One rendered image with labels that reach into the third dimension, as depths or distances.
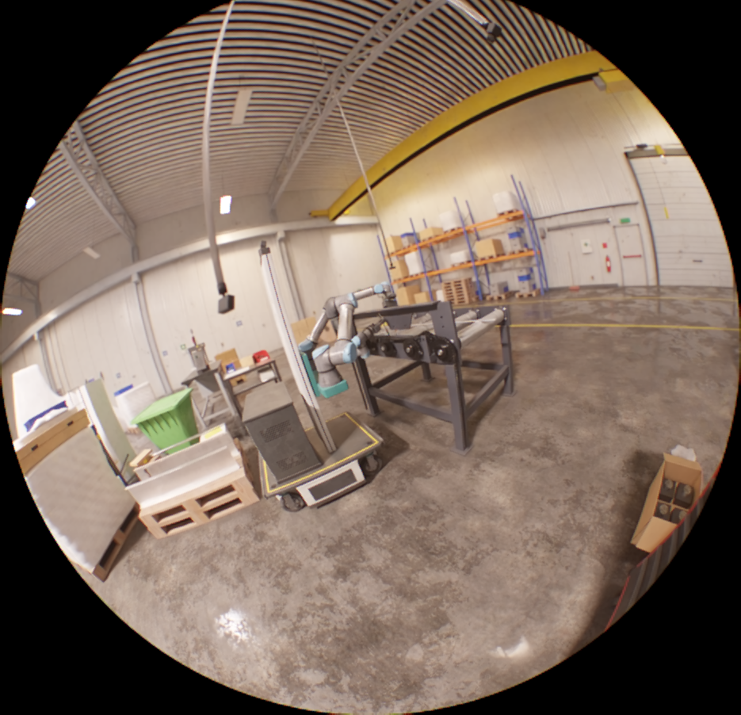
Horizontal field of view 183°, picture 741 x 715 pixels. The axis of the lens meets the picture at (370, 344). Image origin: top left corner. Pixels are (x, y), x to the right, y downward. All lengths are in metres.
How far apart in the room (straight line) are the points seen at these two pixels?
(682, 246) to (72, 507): 13.71
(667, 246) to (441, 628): 10.80
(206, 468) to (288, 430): 1.00
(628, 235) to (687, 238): 2.77
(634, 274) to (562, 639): 9.98
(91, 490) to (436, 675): 2.83
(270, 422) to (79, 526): 2.33
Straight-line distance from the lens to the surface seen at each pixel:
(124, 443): 3.82
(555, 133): 11.27
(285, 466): 1.61
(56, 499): 2.78
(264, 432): 1.48
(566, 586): 1.43
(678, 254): 10.89
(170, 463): 2.57
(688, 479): 1.87
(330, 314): 1.64
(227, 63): 8.04
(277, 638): 1.55
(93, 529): 2.92
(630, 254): 10.27
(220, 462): 2.17
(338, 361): 1.33
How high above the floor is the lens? 1.31
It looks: 12 degrees down
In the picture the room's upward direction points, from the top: 15 degrees counter-clockwise
